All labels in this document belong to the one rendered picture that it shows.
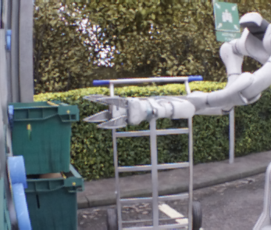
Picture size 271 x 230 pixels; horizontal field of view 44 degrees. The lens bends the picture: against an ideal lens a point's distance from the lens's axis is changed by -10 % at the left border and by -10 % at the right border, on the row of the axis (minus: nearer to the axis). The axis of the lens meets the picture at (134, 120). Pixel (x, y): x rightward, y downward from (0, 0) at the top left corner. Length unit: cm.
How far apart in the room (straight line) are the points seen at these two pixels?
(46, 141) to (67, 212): 29
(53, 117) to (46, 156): 15
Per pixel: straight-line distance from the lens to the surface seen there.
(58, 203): 140
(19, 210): 33
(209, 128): 464
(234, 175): 427
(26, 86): 171
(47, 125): 132
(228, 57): 183
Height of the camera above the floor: 125
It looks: 7 degrees down
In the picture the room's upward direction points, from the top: 3 degrees counter-clockwise
